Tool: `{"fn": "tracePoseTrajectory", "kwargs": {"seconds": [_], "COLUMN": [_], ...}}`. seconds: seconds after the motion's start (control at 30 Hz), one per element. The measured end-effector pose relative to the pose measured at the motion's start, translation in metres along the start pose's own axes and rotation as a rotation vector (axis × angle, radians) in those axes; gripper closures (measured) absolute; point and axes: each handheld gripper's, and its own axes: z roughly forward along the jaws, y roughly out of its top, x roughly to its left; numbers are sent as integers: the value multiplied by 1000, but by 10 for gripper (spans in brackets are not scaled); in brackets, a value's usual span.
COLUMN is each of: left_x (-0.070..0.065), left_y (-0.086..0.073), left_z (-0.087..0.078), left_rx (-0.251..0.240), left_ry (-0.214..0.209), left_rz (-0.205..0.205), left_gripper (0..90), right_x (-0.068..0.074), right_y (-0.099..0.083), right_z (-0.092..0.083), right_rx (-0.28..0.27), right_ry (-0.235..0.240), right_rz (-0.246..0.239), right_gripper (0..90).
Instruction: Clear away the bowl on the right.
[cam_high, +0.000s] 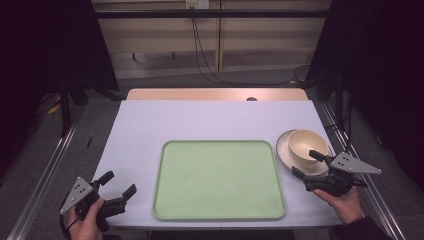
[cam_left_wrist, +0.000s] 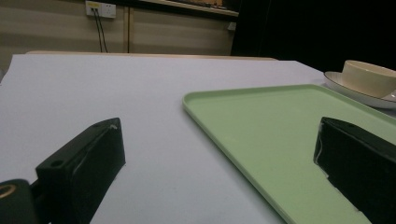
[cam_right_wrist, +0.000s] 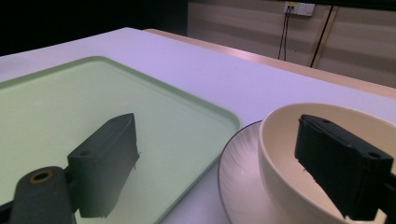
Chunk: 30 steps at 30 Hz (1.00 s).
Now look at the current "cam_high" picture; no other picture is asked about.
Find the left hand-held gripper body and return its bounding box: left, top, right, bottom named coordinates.
left=59, top=176, right=127, bottom=233

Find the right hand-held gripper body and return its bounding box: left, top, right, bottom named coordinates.
left=303, top=151, right=383, bottom=198

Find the cream bowl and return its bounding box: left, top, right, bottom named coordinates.
left=287, top=129, right=330, bottom=165

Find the cream plate with dark rim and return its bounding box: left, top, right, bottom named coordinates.
left=275, top=129, right=334, bottom=177

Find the green tray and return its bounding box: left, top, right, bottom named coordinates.
left=152, top=139, right=287, bottom=222

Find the person's left hand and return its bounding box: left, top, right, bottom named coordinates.
left=67, top=197, right=106, bottom=240

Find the person's right hand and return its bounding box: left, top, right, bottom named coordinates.
left=312, top=185, right=365, bottom=225

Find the black metal stand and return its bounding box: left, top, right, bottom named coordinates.
left=316, top=73, right=346, bottom=125
left=58, top=76, right=88, bottom=137

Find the white table mat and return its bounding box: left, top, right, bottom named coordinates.
left=89, top=99, right=343, bottom=230

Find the black curtain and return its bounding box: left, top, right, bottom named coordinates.
left=305, top=0, right=424, bottom=191
left=0, top=0, right=120, bottom=174

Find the black horizontal bar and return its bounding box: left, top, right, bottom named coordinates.
left=93, top=9, right=331, bottom=20

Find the aluminium rail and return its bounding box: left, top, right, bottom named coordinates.
left=320, top=103, right=407, bottom=240
left=6, top=109, right=84, bottom=240

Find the black cable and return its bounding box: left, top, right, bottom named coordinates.
left=190, top=7, right=311, bottom=87

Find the white wall socket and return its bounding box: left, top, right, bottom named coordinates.
left=185, top=0, right=210, bottom=10

